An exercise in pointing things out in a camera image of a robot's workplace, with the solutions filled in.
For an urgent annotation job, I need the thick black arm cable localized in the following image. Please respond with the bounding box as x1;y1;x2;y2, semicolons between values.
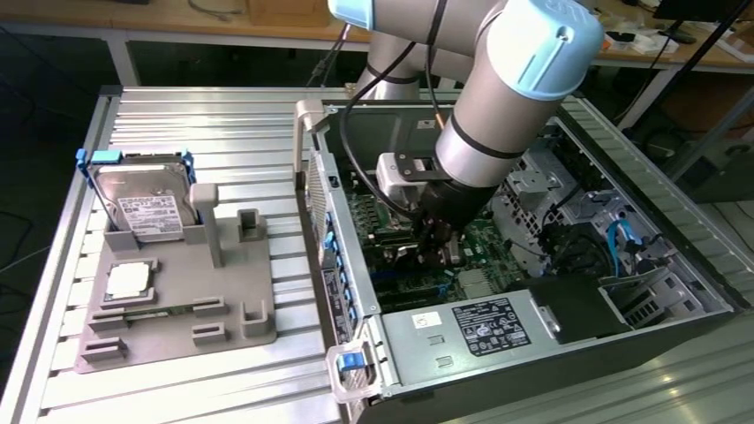
344;0;452;217

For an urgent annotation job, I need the blue wire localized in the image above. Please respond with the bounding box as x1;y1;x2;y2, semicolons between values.
605;219;645;279

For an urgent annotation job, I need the black box on floor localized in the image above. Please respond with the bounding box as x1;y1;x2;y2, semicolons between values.
677;143;754;204

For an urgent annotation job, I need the silver power supply with label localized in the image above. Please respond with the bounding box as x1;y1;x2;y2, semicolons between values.
379;289;565;385

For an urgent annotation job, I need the black RAM stick with label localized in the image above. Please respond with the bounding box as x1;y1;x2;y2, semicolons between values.
367;231;419;248

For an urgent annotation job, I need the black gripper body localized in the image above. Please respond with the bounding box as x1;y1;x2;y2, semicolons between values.
415;179;502;231

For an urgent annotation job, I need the black slanted pole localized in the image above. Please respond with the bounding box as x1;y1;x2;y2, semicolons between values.
615;0;745;133

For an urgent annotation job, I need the grey parts rack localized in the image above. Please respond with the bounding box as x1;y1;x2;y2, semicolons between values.
73;183;278;375

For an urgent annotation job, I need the metal disk bay cage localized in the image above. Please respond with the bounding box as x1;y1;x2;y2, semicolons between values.
487;145;594;270

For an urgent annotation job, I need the black expansion slot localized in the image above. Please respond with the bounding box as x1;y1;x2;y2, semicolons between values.
379;293;447;310
376;282;443;298

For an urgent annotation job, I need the green motherboard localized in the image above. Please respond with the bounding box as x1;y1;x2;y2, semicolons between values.
347;189;531;310

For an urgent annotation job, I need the cluttered wooden desk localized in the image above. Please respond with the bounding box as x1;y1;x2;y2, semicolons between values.
589;0;754;130

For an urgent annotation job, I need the white and black device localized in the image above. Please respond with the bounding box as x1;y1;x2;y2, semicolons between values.
603;29;673;55

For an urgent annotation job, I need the hard disk in blue caddy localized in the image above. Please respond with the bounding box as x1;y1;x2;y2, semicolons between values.
75;148;200;244

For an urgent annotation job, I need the long wooden desk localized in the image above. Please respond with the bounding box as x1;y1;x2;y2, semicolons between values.
0;0;372;87

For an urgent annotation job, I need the thin black cable with plug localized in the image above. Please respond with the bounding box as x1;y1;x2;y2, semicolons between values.
306;24;355;87

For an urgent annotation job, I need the grey cable on desk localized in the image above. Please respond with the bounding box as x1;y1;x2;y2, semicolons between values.
187;0;244;22

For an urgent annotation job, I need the silver CPU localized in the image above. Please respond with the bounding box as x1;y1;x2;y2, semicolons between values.
104;263;154;301

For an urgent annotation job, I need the open black PC case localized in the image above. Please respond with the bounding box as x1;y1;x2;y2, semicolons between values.
291;99;745;424

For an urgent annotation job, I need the silver chipset heatsink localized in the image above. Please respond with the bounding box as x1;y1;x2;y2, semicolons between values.
458;269;495;297

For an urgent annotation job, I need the black wire bundle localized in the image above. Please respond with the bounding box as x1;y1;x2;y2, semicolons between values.
537;223;609;277

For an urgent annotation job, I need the black monitor with stand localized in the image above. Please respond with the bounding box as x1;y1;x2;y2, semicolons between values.
651;0;754;44

